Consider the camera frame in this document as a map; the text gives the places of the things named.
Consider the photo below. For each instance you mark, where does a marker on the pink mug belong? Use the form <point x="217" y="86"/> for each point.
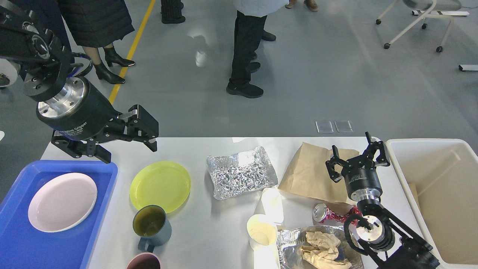
<point x="145" y="260"/>

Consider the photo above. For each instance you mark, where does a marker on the person in dark coat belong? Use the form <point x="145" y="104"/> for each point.
<point x="50" y="16"/>

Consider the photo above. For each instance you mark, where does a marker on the right floor outlet plate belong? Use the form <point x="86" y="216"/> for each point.
<point x="343" y="126"/>

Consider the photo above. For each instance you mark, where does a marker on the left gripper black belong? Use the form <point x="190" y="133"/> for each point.
<point x="80" y="112"/>

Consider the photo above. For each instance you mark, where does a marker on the left floor outlet plate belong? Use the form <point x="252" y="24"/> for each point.
<point x="324" y="126"/>

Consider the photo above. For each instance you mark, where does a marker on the crumpled foil tray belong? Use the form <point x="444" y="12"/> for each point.
<point x="241" y="173"/>

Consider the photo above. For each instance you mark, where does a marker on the crushed red soda can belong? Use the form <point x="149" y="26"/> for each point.
<point x="322" y="212"/>

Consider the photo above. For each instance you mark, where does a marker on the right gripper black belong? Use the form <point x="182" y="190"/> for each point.
<point x="359" y="173"/>

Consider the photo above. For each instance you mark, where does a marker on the white plastic bin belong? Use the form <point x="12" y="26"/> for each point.
<point x="439" y="178"/>

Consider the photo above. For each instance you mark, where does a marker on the yellow plastic plate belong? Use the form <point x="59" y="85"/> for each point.
<point x="165" y="183"/>

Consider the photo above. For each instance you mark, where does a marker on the white paper cup upright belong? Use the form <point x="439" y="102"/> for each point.
<point x="262" y="231"/>

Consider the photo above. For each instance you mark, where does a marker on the person in light jacket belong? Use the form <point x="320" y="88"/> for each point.
<point x="249" y="27"/>

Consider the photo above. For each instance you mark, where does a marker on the brown paper bag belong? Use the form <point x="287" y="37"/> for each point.
<point x="307" y="175"/>

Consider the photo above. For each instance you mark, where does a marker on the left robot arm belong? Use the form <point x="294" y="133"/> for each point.
<point x="40" y="53"/>

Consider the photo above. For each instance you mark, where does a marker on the foil tray with paper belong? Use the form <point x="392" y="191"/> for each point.
<point x="290" y="241"/>

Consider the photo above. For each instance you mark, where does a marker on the blue plastic tray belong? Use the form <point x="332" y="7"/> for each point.
<point x="25" y="247"/>

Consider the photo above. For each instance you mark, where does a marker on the floor outlet plate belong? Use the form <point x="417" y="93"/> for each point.
<point x="324" y="126"/>
<point x="343" y="126"/>

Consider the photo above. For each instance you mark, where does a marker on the white furniture leg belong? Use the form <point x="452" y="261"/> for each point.
<point x="464" y="68"/>

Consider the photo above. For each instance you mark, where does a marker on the white paper cup lying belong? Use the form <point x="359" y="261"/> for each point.
<point x="271" y="200"/>

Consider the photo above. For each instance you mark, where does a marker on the person with black shoes behind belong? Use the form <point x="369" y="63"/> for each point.
<point x="171" y="12"/>

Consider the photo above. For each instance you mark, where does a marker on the person in black puffer coat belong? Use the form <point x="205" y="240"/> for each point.
<point x="95" y="25"/>

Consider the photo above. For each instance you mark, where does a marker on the white rolling chair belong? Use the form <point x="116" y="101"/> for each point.
<point x="432" y="9"/>

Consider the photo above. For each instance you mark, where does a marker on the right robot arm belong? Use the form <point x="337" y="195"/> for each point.
<point x="375" y="231"/>

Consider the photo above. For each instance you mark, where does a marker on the pink plate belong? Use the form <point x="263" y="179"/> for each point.
<point x="62" y="203"/>

